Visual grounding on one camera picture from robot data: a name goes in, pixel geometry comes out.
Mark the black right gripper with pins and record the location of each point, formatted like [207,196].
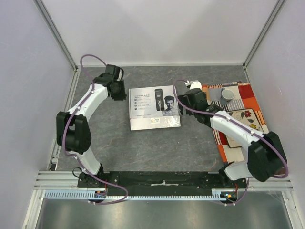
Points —
[185,103]

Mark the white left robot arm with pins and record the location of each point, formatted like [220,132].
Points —
[72,127]

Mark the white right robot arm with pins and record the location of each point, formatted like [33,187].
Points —
[265,154]

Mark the colourful patchwork cloth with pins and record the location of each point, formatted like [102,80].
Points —
[244,108]

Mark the grey slotted cable duct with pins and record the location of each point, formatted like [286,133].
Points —
[93,195]

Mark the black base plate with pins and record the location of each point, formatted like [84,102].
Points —
[196,179]

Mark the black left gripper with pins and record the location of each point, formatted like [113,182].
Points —
[123,96]

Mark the white patterned cup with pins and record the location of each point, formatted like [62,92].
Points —
[227,96]

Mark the white box with black tray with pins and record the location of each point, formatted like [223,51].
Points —
[153,108]

